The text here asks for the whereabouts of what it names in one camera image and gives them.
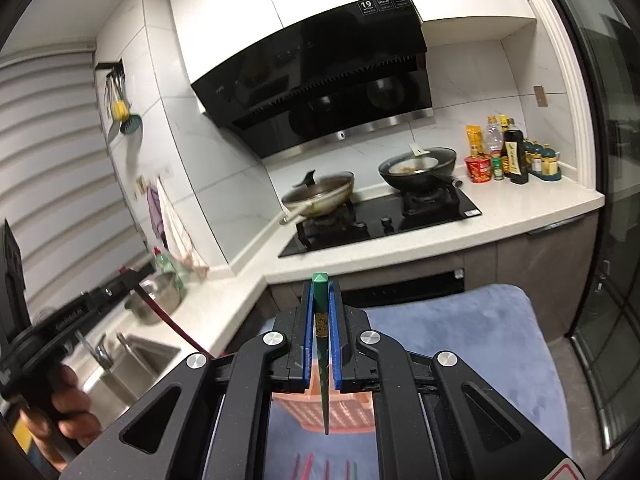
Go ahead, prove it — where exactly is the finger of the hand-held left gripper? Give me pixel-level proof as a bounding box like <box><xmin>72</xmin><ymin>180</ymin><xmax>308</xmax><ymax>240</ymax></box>
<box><xmin>117</xmin><ymin>265</ymin><xmax>155</xmax><ymax>294</ymax></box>

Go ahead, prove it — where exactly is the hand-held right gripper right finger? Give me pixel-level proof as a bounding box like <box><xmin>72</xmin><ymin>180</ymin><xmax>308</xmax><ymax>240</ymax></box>
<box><xmin>329</xmin><ymin>281</ymin><xmax>576</xmax><ymax>480</ymax></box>

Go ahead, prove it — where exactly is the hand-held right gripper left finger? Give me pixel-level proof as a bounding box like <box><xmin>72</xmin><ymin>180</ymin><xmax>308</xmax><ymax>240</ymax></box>
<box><xmin>60</xmin><ymin>281</ymin><xmax>316</xmax><ymax>480</ymax></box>

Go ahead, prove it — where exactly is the pink plastic basket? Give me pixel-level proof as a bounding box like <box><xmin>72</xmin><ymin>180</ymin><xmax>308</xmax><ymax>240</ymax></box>
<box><xmin>270</xmin><ymin>374</ymin><xmax>376</xmax><ymax>433</ymax></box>

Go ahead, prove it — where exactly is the person's left hand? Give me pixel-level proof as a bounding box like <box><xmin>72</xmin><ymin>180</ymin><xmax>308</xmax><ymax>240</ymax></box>
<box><xmin>20</xmin><ymin>364</ymin><xmax>104</xmax><ymax>456</ymax></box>

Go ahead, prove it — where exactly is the stainless steel pot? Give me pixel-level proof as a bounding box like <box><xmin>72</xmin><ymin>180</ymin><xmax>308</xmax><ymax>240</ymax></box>
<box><xmin>124</xmin><ymin>272</ymin><xmax>182</xmax><ymax>325</ymax></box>

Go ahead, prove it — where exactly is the green dish soap bottle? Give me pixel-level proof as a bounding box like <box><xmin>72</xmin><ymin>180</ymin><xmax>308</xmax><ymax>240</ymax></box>
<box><xmin>152</xmin><ymin>247</ymin><xmax>188</xmax><ymax>293</ymax></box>

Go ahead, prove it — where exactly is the chrome faucet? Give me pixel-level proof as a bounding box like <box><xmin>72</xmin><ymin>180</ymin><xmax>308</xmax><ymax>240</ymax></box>
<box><xmin>75</xmin><ymin>330</ymin><xmax>116</xmax><ymax>372</ymax></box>

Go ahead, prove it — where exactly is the white hanging towel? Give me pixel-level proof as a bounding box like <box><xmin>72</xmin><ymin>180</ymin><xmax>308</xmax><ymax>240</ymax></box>
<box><xmin>157</xmin><ymin>177</ymin><xmax>208</xmax><ymax>278</ymax></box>

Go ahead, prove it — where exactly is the purple hanging cloth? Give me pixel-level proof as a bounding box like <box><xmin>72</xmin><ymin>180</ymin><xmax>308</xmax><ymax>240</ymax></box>
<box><xmin>146</xmin><ymin>185</ymin><xmax>166</xmax><ymax>238</ymax></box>

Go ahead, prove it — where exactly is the black built-in appliance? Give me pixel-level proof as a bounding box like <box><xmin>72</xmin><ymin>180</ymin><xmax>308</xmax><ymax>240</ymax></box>
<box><xmin>342</xmin><ymin>269</ymin><xmax>466</xmax><ymax>306</ymax></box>

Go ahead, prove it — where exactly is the black gas stove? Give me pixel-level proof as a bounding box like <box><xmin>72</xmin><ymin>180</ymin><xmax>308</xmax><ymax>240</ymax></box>
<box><xmin>278</xmin><ymin>187</ymin><xmax>483</xmax><ymax>259</ymax></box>

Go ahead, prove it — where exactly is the stainless steel sink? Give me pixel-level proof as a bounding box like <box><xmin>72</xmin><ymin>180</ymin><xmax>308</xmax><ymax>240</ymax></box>
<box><xmin>65</xmin><ymin>332</ymin><xmax>182</xmax><ymax>431</ymax></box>

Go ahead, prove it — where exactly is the cream lidded wok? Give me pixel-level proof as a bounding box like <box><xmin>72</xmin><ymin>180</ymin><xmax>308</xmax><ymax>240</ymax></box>
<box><xmin>279</xmin><ymin>180</ymin><xmax>357</xmax><ymax>226</ymax></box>

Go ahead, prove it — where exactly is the white window blind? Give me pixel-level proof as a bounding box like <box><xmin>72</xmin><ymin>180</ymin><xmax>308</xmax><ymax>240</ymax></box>
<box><xmin>0</xmin><ymin>42</ymin><xmax>151</xmax><ymax>341</ymax></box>

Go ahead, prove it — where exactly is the blue fleece mat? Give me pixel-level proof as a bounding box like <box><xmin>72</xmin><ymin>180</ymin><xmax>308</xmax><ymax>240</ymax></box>
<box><xmin>267</xmin><ymin>284</ymin><xmax>573</xmax><ymax>480</ymax></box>

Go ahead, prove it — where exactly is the glass wok lid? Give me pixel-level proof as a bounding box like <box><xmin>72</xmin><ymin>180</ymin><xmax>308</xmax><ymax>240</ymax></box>
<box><xmin>282</xmin><ymin>170</ymin><xmax>355</xmax><ymax>203</ymax></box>

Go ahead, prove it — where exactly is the black frying pan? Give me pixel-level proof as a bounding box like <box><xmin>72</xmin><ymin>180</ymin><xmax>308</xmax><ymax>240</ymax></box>
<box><xmin>378</xmin><ymin>146</ymin><xmax>463</xmax><ymax>195</ymax></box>

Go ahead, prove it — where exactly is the grey base cabinet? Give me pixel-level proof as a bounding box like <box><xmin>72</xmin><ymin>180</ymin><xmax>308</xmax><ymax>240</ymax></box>
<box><xmin>462</xmin><ymin>210</ymin><xmax>601</xmax><ymax>343</ymax></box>

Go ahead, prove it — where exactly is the red instant noodle cup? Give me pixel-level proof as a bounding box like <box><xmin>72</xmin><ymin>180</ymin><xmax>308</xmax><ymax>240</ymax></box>
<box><xmin>464</xmin><ymin>154</ymin><xmax>493</xmax><ymax>183</ymax></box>

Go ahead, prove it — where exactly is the dark soy sauce bottle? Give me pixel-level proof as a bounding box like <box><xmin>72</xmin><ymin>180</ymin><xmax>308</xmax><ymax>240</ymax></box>
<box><xmin>501</xmin><ymin>119</ymin><xmax>529</xmax><ymax>185</ymax></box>

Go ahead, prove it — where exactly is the clear bottle yellow cap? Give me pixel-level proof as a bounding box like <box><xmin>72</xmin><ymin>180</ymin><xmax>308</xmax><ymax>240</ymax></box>
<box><xmin>482</xmin><ymin>116</ymin><xmax>503</xmax><ymax>158</ymax></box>

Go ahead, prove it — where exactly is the black range hood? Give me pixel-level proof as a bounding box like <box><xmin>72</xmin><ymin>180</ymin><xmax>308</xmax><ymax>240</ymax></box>
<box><xmin>190</xmin><ymin>0</ymin><xmax>435</xmax><ymax>160</ymax></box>

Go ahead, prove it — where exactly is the white upper cabinet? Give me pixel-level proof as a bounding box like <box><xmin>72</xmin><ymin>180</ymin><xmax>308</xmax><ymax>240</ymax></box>
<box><xmin>169</xmin><ymin>0</ymin><xmax>538</xmax><ymax>86</ymax></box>

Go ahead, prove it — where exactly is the black framed glass door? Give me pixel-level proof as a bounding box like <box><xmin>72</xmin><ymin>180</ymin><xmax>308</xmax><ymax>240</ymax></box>
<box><xmin>530</xmin><ymin>0</ymin><xmax>640</xmax><ymax>456</ymax></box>

